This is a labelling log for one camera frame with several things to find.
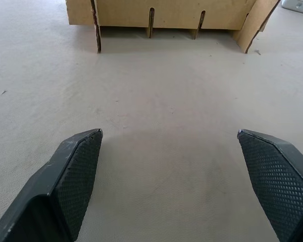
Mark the wooden rack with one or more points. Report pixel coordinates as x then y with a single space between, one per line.
166 12

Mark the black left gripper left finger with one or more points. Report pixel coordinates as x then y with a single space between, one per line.
40 191

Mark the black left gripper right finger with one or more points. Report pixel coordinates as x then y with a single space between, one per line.
280 181

